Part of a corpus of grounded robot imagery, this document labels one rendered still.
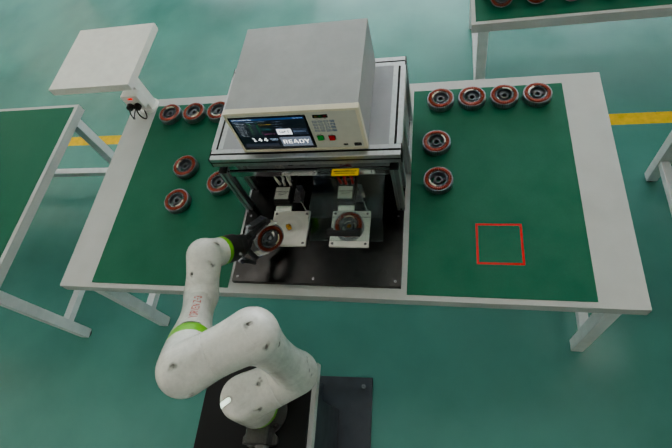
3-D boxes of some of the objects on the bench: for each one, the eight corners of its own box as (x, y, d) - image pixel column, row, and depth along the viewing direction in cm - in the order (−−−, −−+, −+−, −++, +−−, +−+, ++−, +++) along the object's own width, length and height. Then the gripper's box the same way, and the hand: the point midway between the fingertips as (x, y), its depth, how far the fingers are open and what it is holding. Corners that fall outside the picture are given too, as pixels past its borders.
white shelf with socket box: (183, 152, 222) (127, 84, 184) (115, 154, 230) (48, 89, 192) (202, 95, 239) (154, 22, 201) (137, 99, 248) (80, 30, 209)
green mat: (227, 287, 182) (227, 287, 181) (91, 282, 196) (91, 282, 195) (271, 100, 228) (270, 99, 228) (158, 106, 242) (158, 106, 242)
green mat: (598, 302, 152) (598, 302, 152) (406, 294, 166) (406, 294, 166) (561, 83, 198) (561, 82, 198) (414, 91, 212) (414, 91, 212)
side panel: (411, 174, 191) (404, 123, 163) (403, 174, 191) (395, 124, 164) (413, 119, 204) (407, 64, 177) (406, 120, 205) (399, 65, 178)
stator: (282, 221, 180) (256, 220, 173) (287, 225, 177) (260, 224, 171) (276, 249, 183) (249, 248, 176) (280, 253, 180) (253, 253, 173)
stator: (206, 183, 210) (202, 178, 206) (228, 170, 211) (224, 165, 208) (215, 200, 204) (211, 196, 200) (237, 187, 205) (234, 182, 202)
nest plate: (305, 247, 181) (305, 245, 180) (269, 246, 184) (268, 245, 183) (311, 212, 188) (310, 211, 187) (275, 212, 192) (274, 211, 191)
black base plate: (401, 289, 167) (400, 286, 165) (233, 282, 182) (231, 280, 180) (406, 176, 190) (405, 173, 189) (257, 179, 205) (255, 176, 203)
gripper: (232, 210, 157) (269, 203, 177) (217, 274, 162) (255, 261, 182) (250, 218, 154) (285, 210, 174) (235, 283, 159) (271, 268, 179)
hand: (267, 237), depth 176 cm, fingers closed on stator, 11 cm apart
